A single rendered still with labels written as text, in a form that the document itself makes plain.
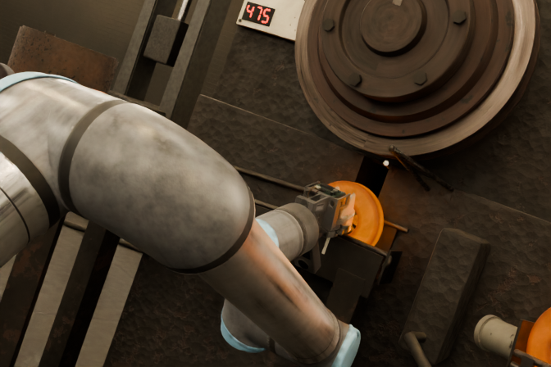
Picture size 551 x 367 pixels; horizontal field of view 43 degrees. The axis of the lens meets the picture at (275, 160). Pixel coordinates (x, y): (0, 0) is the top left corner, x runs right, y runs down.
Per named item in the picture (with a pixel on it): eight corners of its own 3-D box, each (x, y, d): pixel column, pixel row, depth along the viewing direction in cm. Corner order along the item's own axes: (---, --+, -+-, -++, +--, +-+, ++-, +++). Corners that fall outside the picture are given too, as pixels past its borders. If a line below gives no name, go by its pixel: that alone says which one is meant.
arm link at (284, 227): (212, 274, 112) (221, 217, 109) (257, 251, 122) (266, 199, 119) (261, 296, 107) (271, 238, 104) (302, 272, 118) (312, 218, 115)
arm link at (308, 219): (301, 268, 117) (255, 246, 122) (315, 259, 121) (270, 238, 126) (311, 219, 115) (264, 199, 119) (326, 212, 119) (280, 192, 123)
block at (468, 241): (411, 341, 137) (454, 226, 135) (449, 360, 133) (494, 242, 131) (393, 347, 127) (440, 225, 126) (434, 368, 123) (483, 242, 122)
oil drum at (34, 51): (29, 171, 451) (73, 41, 446) (93, 204, 424) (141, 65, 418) (-52, 161, 399) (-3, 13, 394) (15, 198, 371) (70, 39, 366)
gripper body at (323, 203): (354, 193, 129) (322, 208, 119) (343, 235, 131) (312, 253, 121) (319, 179, 132) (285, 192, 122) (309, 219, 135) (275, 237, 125)
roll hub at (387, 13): (310, 79, 138) (359, -57, 136) (443, 122, 125) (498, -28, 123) (298, 73, 133) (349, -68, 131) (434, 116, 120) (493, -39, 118)
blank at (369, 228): (324, 173, 144) (317, 171, 141) (393, 193, 137) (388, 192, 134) (303, 244, 145) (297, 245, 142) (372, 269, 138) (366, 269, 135)
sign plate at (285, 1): (239, 25, 169) (265, -46, 168) (331, 52, 157) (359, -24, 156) (234, 23, 167) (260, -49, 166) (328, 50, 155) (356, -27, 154)
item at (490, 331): (494, 351, 118) (504, 317, 118) (535, 371, 110) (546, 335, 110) (468, 346, 115) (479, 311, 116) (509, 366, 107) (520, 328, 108)
